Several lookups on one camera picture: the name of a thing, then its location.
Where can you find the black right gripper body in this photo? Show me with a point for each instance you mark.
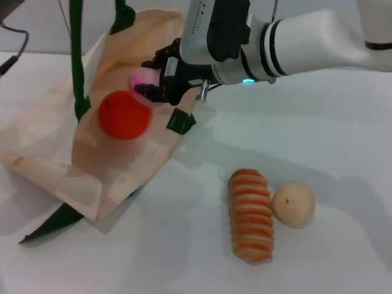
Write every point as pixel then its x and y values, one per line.
pixel 177 76

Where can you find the pale yellow round pear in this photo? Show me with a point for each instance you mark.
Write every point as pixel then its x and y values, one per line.
pixel 292 203

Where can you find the orange with stem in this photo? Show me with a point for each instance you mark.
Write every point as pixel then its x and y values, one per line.
pixel 122 119

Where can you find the right wrist camera housing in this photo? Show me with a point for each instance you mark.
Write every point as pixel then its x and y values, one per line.
pixel 199 30

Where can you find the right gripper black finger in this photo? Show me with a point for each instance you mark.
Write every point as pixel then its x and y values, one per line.
pixel 156 59
pixel 150 92

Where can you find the pink peach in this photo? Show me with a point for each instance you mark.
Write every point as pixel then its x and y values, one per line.
pixel 144 76

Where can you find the orange striped bread loaf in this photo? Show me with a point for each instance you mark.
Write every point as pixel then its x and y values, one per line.
pixel 249 214

